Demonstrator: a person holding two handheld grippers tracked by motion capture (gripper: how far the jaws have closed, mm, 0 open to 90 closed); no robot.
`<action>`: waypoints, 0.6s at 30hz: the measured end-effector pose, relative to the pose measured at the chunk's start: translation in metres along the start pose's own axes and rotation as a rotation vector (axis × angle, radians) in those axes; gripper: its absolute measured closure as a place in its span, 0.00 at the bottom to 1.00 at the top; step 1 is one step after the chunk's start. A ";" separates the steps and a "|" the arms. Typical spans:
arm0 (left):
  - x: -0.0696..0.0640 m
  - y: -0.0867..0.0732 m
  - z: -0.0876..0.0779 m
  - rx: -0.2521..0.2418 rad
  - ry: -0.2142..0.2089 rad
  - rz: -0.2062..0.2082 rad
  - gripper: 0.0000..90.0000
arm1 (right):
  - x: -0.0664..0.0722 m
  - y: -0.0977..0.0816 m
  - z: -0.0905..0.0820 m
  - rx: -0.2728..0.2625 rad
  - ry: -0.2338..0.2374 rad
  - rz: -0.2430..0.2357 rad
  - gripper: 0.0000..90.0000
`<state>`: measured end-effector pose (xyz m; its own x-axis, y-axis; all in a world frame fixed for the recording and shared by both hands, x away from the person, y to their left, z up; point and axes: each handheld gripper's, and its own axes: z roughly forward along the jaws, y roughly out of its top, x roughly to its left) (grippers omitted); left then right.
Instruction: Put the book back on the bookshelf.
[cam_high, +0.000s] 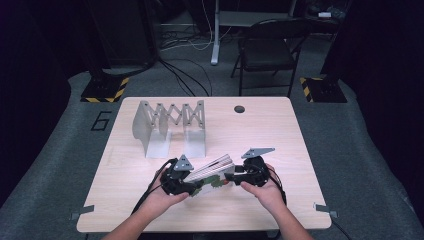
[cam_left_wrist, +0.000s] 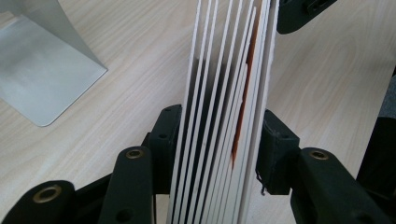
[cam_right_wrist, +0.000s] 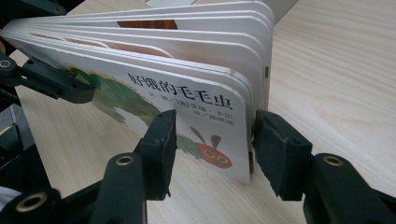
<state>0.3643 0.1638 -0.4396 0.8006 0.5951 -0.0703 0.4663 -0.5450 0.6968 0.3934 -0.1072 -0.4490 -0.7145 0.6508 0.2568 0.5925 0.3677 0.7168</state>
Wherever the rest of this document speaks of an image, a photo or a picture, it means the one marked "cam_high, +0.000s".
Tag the grey metal table bracket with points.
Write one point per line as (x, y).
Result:
(326, 210)
(81, 211)

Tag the person's right hand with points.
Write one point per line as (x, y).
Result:
(270, 196)

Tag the black folding chair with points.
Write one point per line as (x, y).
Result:
(266, 53)

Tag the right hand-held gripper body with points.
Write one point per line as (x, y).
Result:
(256, 173)

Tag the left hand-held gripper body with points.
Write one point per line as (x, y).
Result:
(176, 181)

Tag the small white box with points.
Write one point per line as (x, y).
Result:
(324, 14)

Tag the person's left hand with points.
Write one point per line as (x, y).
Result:
(158, 198)

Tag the silver expandable metal book rack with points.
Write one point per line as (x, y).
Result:
(156, 133)

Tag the black stand base striped edge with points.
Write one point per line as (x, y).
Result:
(103, 90)
(325, 90)

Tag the white standing desk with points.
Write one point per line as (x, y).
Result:
(215, 40)

